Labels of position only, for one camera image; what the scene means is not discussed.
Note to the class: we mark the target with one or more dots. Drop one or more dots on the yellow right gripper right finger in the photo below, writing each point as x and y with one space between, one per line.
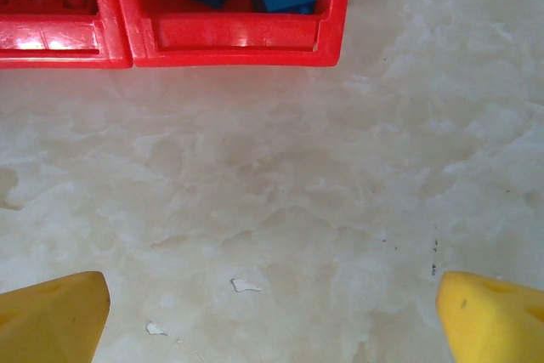
493 320

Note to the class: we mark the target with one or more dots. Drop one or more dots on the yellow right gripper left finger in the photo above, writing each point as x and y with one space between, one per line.
51 320

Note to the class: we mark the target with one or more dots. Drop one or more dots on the red bin holding blue legos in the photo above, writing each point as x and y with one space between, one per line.
238 40

